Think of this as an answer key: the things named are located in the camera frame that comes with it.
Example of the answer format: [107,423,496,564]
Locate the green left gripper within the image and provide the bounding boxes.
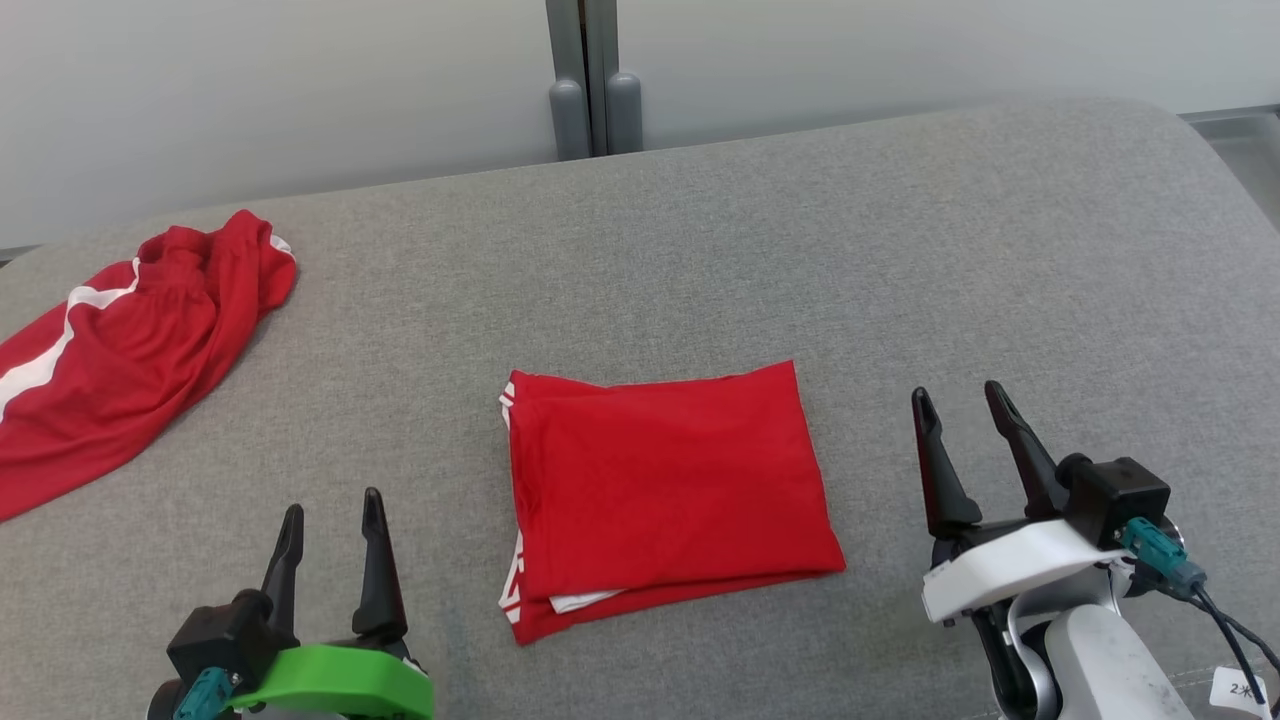
[225,488,436,720]

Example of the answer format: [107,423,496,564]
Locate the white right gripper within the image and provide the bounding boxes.
[911,380,1131,626]

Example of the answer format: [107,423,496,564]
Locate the red shorts with white stripe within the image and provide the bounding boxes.
[0,210,298,523]

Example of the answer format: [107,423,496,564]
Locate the red Bulls basketball jersey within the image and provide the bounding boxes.
[498,360,847,646]

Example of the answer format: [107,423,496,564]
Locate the white paper label tag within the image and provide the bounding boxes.
[1208,668,1271,717]

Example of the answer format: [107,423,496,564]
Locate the right arm cable teal plug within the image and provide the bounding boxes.
[1120,518,1280,720]

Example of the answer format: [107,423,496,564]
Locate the grey partition frame post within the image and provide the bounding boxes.
[545,0,644,161]

